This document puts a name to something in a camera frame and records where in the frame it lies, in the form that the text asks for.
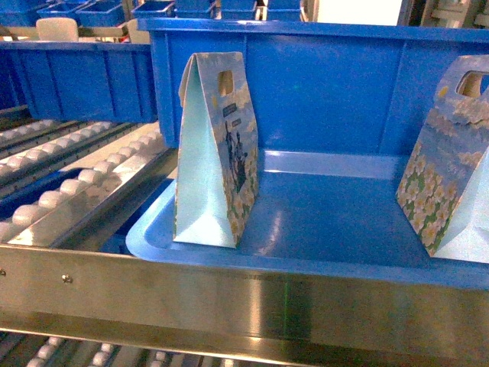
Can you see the flower gift bag with figures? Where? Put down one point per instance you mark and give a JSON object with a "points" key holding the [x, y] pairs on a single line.
{"points": [[216, 183]]}

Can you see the blue plastic tray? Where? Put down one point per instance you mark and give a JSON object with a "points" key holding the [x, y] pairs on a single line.
{"points": [[316, 213]]}

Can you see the large blue bin behind tray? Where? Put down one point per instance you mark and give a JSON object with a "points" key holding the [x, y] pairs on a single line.
{"points": [[340, 88]]}

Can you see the white roller track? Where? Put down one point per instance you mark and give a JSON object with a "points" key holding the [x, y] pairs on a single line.
{"points": [[57, 212]]}

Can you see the blue bin on left rollers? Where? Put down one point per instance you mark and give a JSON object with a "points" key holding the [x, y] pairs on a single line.
{"points": [[103, 82]]}

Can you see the steel shelf front rail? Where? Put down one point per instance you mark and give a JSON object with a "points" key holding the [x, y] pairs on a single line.
{"points": [[312, 314]]}

